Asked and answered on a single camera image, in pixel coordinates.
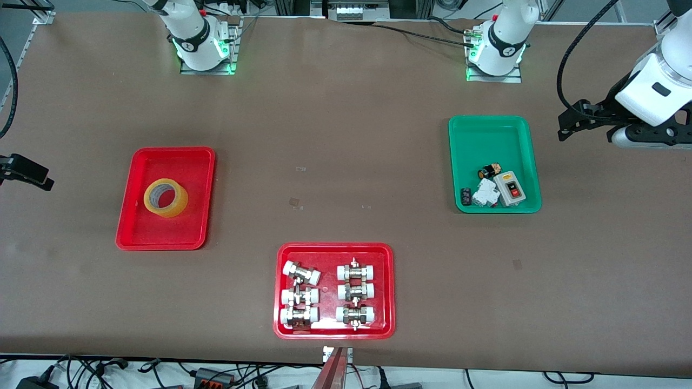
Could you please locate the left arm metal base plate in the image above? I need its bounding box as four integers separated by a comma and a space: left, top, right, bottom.
466, 19, 523, 83

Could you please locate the red plastic tray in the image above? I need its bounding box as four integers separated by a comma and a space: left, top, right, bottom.
115, 146, 216, 251
273, 242, 396, 340

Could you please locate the green plastic tray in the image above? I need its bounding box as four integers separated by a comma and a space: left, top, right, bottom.
448, 115, 542, 214

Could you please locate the black floor cable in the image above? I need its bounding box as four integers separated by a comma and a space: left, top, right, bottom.
543, 372, 595, 385

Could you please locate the black table cable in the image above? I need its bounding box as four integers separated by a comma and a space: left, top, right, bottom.
427, 17, 472, 34
372, 23, 475, 48

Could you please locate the white circuit breaker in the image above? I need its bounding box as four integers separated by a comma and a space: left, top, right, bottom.
471, 178, 500, 209

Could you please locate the white metal pipe fitting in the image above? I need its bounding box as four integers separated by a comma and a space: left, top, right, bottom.
337, 281, 376, 302
336, 258, 377, 281
280, 286, 320, 307
280, 306, 320, 329
282, 260, 322, 286
335, 304, 376, 330

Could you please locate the black connector box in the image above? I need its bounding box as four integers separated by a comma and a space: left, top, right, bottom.
192, 367, 236, 387

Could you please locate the white terminal block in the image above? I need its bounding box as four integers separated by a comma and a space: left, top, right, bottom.
327, 2, 390, 21

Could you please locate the yellow packing tape roll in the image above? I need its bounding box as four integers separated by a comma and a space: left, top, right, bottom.
143, 178, 189, 219

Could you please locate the aluminium frame rail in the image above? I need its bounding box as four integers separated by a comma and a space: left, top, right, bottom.
0, 10, 56, 111
653, 16, 676, 41

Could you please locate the black power adapter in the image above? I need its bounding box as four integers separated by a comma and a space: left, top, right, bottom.
16, 375, 60, 389

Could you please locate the grey push-button switch box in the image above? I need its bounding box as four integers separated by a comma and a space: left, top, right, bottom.
493, 170, 526, 208

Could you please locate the red silver camera post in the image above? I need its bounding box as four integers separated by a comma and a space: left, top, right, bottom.
311, 346, 355, 389

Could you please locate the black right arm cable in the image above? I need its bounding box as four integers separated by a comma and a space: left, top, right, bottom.
0, 37, 19, 140

